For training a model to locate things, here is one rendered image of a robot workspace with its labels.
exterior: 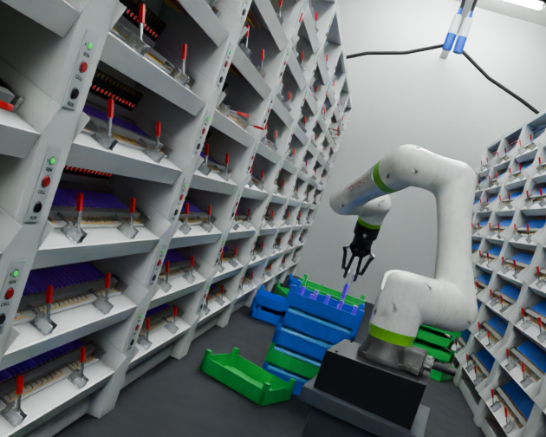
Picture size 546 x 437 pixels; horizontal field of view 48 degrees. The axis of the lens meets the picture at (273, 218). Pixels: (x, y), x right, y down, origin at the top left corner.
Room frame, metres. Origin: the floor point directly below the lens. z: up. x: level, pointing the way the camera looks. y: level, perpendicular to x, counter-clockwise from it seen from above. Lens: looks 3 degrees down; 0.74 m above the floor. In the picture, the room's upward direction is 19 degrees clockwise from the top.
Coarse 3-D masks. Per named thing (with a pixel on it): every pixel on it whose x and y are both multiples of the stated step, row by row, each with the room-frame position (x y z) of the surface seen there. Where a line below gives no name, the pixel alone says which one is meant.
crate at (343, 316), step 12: (300, 288) 2.57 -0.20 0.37; (288, 300) 2.38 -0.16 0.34; (300, 300) 2.37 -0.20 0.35; (312, 300) 2.36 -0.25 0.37; (336, 300) 2.55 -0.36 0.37; (312, 312) 2.36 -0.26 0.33; (324, 312) 2.35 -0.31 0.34; (336, 312) 2.35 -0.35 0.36; (348, 312) 2.34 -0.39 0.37; (360, 312) 2.33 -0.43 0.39; (348, 324) 2.34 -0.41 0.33
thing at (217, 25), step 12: (168, 0) 1.50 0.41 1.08; (180, 0) 1.27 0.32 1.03; (192, 0) 1.32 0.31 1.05; (204, 0) 1.36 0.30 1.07; (216, 0) 1.61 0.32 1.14; (192, 12) 1.35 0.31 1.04; (204, 12) 1.40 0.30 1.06; (216, 12) 1.59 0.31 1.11; (228, 12) 1.60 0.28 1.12; (204, 24) 1.44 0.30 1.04; (216, 24) 1.50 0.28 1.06; (228, 24) 1.60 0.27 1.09; (216, 36) 1.54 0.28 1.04
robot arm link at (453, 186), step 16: (448, 160) 1.85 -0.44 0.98; (448, 176) 1.83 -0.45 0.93; (464, 176) 1.84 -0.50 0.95; (432, 192) 1.87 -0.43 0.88; (448, 192) 1.83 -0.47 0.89; (464, 192) 1.82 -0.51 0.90; (448, 208) 1.81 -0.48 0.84; (464, 208) 1.80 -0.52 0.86; (448, 224) 1.79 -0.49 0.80; (464, 224) 1.78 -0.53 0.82; (448, 240) 1.76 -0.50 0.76; (464, 240) 1.76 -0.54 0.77; (448, 256) 1.74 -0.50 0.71; (464, 256) 1.73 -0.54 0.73; (448, 272) 1.71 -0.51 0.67; (464, 272) 1.71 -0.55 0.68; (448, 288) 1.66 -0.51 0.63; (464, 288) 1.68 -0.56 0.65; (448, 304) 1.63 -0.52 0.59; (464, 304) 1.65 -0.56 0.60; (448, 320) 1.64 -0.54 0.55; (464, 320) 1.65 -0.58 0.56
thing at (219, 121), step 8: (224, 96) 1.69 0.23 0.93; (224, 104) 2.31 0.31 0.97; (232, 104) 2.31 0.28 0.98; (216, 112) 1.72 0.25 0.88; (216, 120) 1.77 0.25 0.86; (224, 120) 1.83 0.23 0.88; (248, 120) 2.30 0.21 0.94; (224, 128) 1.89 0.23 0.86; (232, 128) 1.96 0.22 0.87; (240, 128) 2.04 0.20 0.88; (248, 128) 2.30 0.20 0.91; (256, 128) 2.29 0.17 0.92; (232, 136) 2.02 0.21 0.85; (240, 136) 2.10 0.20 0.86; (248, 136) 2.19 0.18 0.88; (256, 136) 2.29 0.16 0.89; (248, 144) 2.27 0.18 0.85
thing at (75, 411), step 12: (204, 324) 2.72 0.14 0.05; (192, 336) 2.58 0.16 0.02; (168, 348) 2.24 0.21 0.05; (144, 360) 2.01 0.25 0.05; (156, 360) 2.13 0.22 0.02; (132, 372) 1.89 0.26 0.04; (144, 372) 2.03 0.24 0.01; (72, 408) 1.50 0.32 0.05; (84, 408) 1.58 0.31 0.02; (60, 420) 1.45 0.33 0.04; (72, 420) 1.53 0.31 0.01; (36, 432) 1.34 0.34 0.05; (48, 432) 1.40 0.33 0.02
